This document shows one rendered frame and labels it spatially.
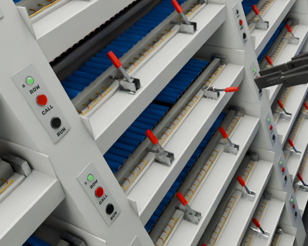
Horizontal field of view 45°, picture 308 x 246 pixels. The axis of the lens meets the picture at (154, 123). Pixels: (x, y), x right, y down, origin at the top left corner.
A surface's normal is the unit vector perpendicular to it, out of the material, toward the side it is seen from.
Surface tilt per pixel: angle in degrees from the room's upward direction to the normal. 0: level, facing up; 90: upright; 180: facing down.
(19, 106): 90
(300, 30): 18
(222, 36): 90
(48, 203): 108
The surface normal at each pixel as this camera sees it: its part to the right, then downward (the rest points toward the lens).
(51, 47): 0.86, 0.25
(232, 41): -0.50, 0.60
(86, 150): 0.78, 0.00
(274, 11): -0.12, -0.77
